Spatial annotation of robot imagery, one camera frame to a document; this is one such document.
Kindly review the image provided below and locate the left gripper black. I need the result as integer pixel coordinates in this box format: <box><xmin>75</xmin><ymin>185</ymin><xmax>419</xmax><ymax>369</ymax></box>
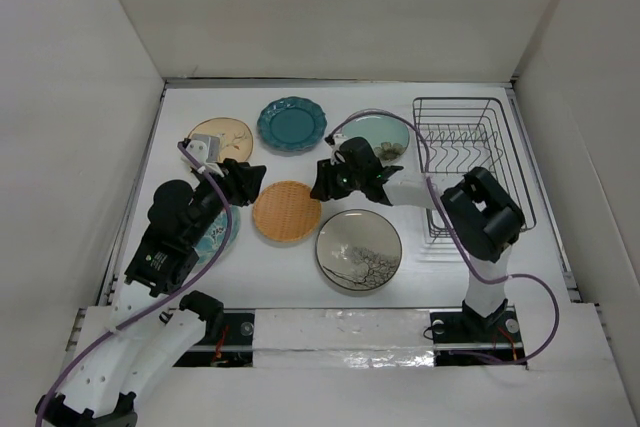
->
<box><xmin>186</xmin><ymin>157</ymin><xmax>265</xmax><ymax>246</ymax></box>

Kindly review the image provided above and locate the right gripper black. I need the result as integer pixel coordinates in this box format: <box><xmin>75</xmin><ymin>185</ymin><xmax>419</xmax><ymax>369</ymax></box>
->
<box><xmin>310</xmin><ymin>156</ymin><xmax>365</xmax><ymax>202</ymax></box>

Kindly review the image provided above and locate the beige bird plate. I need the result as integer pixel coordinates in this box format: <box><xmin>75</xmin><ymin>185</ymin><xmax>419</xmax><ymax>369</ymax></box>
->
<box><xmin>187</xmin><ymin>117</ymin><xmax>253</xmax><ymax>163</ymax></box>

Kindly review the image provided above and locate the orange woven plate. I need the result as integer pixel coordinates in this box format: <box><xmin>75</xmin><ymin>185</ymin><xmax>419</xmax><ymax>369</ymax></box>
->
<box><xmin>252</xmin><ymin>180</ymin><xmax>322</xmax><ymax>243</ymax></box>

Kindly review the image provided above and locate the white blue pattern plate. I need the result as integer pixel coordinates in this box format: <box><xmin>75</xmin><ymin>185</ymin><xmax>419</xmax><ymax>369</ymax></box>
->
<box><xmin>194</xmin><ymin>206</ymin><xmax>241</xmax><ymax>271</ymax></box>

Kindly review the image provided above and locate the dark teal scalloped plate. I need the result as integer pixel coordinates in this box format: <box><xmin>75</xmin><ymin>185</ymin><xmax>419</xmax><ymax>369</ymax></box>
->
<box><xmin>256</xmin><ymin>96</ymin><xmax>328</xmax><ymax>153</ymax></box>

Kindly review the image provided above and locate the light blue flower plate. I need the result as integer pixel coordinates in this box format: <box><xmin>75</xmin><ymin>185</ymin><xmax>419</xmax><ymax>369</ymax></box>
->
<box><xmin>340</xmin><ymin>109</ymin><xmax>410</xmax><ymax>165</ymax></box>

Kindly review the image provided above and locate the grey tree pattern plate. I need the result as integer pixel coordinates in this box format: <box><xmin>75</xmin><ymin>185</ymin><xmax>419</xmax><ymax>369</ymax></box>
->
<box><xmin>315</xmin><ymin>209</ymin><xmax>403</xmax><ymax>292</ymax></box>

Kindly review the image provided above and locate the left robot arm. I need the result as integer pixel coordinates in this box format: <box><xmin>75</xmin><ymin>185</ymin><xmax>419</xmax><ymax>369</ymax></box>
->
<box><xmin>36</xmin><ymin>159</ymin><xmax>266</xmax><ymax>426</ymax></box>

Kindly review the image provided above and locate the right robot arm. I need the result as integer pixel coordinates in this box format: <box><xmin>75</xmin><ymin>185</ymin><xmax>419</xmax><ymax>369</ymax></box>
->
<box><xmin>311</xmin><ymin>137</ymin><xmax>525</xmax><ymax>340</ymax></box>

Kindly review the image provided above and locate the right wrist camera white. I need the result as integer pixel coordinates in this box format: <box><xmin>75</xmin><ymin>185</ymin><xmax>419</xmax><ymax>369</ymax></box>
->
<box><xmin>325</xmin><ymin>133</ymin><xmax>349</xmax><ymax>149</ymax></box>

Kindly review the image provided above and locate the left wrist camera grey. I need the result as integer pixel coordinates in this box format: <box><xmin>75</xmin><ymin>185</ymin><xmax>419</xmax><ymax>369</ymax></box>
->
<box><xmin>186</xmin><ymin>133</ymin><xmax>220</xmax><ymax>164</ymax></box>

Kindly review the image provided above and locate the black wire dish rack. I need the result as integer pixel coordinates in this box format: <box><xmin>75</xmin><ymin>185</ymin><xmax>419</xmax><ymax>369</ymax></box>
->
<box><xmin>412</xmin><ymin>97</ymin><xmax>537</xmax><ymax>232</ymax></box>

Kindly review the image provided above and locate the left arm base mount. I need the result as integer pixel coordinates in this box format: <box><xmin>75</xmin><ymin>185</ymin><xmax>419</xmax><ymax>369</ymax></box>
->
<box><xmin>174</xmin><ymin>310</ymin><xmax>255</xmax><ymax>368</ymax></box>

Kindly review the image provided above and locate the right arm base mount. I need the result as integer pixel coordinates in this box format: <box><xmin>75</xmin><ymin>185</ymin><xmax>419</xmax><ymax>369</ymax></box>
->
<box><xmin>423</xmin><ymin>306</ymin><xmax>526</xmax><ymax>367</ymax></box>

